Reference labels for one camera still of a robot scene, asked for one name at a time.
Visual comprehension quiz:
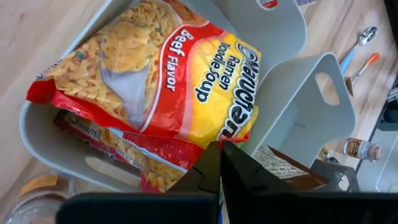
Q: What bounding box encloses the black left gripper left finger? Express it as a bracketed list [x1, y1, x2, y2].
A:
[55, 141, 223, 224]

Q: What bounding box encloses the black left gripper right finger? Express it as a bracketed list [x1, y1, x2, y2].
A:
[221, 141, 398, 224]

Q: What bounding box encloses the brown seasoning packet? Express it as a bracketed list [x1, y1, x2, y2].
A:
[251, 144, 330, 191]

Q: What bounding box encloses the lime chili ramen packet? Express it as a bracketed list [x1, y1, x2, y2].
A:
[53, 108, 205, 194]

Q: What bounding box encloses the beef flavor ramen packet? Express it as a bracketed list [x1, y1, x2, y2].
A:
[26, 0, 262, 149]

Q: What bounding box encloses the steel spoon light blue handle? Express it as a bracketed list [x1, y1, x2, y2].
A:
[339, 26, 378, 77]

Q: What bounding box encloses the steel spoon orange handle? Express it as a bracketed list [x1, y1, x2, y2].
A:
[344, 52, 381, 97]

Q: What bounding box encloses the light grey plastic bin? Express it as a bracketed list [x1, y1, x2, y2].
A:
[19, 0, 308, 194]
[241, 52, 357, 170]

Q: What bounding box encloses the small spice bottle tan cap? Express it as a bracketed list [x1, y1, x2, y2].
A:
[343, 138, 382, 162]

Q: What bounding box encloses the glass jar red lid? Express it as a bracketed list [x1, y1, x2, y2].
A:
[3, 172, 80, 224]

